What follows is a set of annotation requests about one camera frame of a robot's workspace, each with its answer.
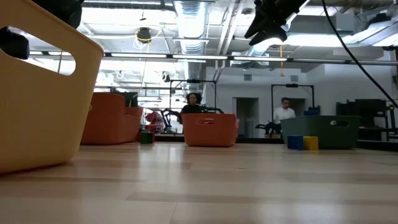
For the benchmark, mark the yellow plastic bin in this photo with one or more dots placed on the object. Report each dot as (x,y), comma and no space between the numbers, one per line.
(46,124)

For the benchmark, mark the orange plastic bin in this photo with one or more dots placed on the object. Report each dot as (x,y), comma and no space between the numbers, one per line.
(202,133)
(109,118)

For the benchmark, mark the black background robot arm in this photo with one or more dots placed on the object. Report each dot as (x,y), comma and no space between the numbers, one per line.
(168,113)
(214,109)
(267,127)

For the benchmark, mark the white railing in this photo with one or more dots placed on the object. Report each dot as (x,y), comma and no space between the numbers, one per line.
(250,127)

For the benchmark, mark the black table edge rail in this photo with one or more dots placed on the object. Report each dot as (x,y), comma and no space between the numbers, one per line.
(258,140)

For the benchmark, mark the silver ribbed ceiling duct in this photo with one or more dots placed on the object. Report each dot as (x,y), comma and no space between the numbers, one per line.
(190,18)

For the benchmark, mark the dark green plastic bin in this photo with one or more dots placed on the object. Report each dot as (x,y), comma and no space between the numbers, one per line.
(329,132)

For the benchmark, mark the red background object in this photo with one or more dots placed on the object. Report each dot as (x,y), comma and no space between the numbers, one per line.
(154,117)

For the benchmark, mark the black gantry frame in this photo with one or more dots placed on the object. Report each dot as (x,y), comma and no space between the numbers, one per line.
(192,81)
(292,85)

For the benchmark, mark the person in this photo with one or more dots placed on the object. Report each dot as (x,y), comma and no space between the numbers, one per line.
(191,109)
(283,113)

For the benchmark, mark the black equipment rack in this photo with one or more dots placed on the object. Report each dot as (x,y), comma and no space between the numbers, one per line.
(367,109)

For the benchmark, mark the blue studded cube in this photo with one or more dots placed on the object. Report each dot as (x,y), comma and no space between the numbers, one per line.
(295,143)

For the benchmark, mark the small green block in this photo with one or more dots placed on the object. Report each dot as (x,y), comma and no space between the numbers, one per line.
(146,137)

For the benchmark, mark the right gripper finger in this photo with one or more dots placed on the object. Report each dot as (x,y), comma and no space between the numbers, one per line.
(256,26)
(273,33)

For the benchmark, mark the white LED light tube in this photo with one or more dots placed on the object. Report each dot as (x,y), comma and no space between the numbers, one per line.
(199,57)
(138,55)
(259,58)

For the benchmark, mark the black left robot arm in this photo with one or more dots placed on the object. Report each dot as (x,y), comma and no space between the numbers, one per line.
(65,12)

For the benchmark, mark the yellow cube block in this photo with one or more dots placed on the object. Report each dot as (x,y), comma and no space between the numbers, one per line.
(311,143)

